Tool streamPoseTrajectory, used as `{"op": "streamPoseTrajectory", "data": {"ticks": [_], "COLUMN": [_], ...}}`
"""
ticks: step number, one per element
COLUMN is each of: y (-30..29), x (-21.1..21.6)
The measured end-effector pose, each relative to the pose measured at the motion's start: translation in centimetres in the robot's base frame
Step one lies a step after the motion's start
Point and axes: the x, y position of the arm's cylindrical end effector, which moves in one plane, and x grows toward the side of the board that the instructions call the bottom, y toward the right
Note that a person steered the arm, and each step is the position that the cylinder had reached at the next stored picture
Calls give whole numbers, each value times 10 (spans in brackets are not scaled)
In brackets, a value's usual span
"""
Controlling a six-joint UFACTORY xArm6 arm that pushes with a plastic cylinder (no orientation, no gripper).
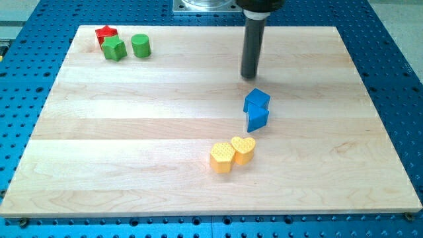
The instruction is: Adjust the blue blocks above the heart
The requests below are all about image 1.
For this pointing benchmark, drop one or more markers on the black robot arm end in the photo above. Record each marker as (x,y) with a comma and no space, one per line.
(260,6)

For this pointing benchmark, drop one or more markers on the yellow heart block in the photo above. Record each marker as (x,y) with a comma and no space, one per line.
(244,149)

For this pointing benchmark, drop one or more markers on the light wooden board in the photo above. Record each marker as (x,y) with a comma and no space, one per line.
(133,137)

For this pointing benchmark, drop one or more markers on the yellow pentagon block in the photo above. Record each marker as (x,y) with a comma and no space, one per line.
(222,156)

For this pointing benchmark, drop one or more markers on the blue triangular block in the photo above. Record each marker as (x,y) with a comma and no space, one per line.
(257,117)

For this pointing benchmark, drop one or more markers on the blue cube block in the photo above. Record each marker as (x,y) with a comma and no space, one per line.
(257,97)

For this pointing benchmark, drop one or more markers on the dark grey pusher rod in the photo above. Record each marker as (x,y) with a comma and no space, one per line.
(255,23)

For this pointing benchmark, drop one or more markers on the green cylinder block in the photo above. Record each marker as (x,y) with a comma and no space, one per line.
(141,45)

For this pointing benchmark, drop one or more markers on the green star block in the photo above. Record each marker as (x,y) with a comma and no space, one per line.
(114,48)

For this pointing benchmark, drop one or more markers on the red star block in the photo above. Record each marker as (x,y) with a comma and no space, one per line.
(102,33)

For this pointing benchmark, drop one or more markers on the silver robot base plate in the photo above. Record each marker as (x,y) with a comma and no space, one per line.
(205,6)

